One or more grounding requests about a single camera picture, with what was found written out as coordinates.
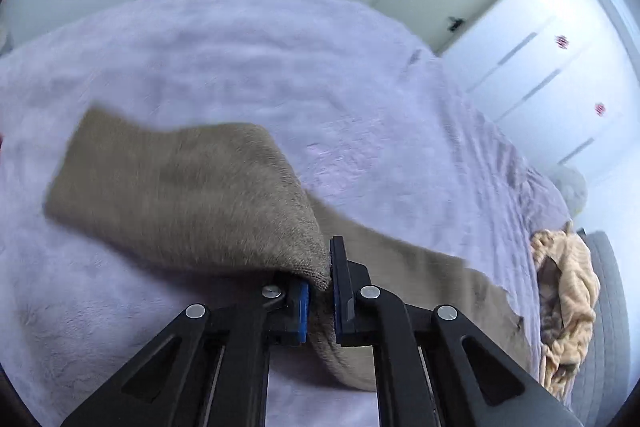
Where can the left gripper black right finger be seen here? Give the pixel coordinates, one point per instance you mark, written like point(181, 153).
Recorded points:
point(433, 367)

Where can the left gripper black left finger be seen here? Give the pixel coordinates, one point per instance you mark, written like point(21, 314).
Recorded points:
point(205, 368)

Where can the olive brown fuzzy sweater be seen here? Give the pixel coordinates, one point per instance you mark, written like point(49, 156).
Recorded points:
point(223, 198)

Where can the cream striped fleece blanket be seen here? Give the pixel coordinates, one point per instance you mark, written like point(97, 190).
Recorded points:
point(568, 291)

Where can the lavender plush bed blanket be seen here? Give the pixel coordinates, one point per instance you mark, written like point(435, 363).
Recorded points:
point(361, 108)

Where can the white round plush pillow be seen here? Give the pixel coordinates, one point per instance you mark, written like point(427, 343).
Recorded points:
point(572, 186)

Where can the white wardrobe with handles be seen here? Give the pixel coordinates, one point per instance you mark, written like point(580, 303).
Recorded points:
point(555, 77)

